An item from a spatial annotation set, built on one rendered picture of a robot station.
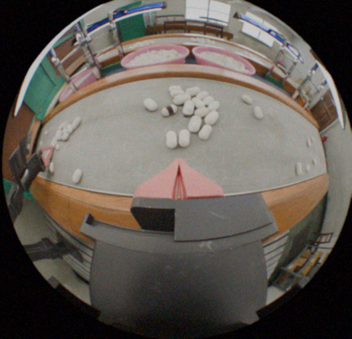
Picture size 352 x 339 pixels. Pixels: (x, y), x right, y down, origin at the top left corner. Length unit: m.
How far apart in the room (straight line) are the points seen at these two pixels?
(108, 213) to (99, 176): 0.08
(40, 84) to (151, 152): 0.93
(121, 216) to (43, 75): 1.00
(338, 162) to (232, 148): 4.35
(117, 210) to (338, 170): 4.54
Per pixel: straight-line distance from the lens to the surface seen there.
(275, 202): 0.26
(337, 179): 4.46
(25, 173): 0.41
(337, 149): 4.50
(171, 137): 0.20
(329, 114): 4.70
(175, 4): 5.30
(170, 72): 0.34
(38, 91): 0.95
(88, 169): 0.28
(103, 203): 0.22
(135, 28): 3.02
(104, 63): 0.76
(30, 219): 1.83
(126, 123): 0.26
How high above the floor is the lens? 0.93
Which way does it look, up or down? 77 degrees down
